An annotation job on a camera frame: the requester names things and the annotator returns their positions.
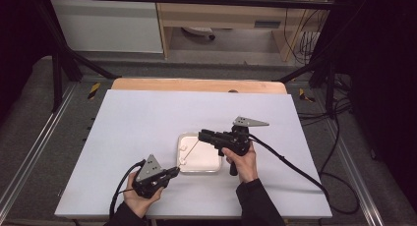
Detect person's right hand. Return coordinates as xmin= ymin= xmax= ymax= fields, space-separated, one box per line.
xmin=221 ymin=141 xmax=259 ymax=185

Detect thin wooden skewer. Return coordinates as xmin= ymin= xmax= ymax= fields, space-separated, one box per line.
xmin=178 ymin=139 xmax=201 ymax=170

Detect white square tray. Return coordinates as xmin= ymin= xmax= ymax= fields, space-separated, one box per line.
xmin=176 ymin=132 xmax=223 ymax=174

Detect left hand-held gripper cable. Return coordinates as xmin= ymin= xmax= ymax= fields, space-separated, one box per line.
xmin=108 ymin=158 xmax=147 ymax=221

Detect black floor cables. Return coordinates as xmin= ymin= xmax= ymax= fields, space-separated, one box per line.
xmin=296 ymin=96 xmax=354 ymax=128

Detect aluminium floor rail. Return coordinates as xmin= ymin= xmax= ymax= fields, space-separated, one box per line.
xmin=322 ymin=117 xmax=386 ymax=226
xmin=0 ymin=83 xmax=79 ymax=208

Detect hanging black cables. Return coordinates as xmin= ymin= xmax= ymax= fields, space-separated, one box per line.
xmin=282 ymin=4 xmax=329 ymax=66

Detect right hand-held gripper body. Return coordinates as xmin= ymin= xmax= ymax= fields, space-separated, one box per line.
xmin=211 ymin=116 xmax=270 ymax=177

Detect hand-held gripper cable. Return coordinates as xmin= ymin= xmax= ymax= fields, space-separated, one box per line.
xmin=108 ymin=158 xmax=147 ymax=221
xmin=247 ymin=133 xmax=361 ymax=216

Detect black curtain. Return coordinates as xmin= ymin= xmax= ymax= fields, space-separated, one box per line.
xmin=332 ymin=0 xmax=417 ymax=205
xmin=0 ymin=0 xmax=55 ymax=124

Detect light wooden table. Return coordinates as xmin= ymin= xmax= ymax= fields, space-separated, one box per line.
xmin=110 ymin=77 xmax=288 ymax=95

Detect white chair base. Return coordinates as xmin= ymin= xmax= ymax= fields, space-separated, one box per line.
xmin=181 ymin=26 xmax=216 ymax=41

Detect right hand-held gripper cable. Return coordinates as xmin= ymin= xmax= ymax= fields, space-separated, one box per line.
xmin=247 ymin=133 xmax=361 ymax=216

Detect person's left hand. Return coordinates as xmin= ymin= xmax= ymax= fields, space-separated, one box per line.
xmin=123 ymin=171 xmax=165 ymax=219

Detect wooden desk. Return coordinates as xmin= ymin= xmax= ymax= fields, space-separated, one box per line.
xmin=153 ymin=0 xmax=332 ymax=62

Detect white cabinet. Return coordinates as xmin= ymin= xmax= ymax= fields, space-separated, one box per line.
xmin=48 ymin=0 xmax=164 ymax=54

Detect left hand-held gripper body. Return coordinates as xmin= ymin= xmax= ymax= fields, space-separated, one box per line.
xmin=132 ymin=153 xmax=172 ymax=199

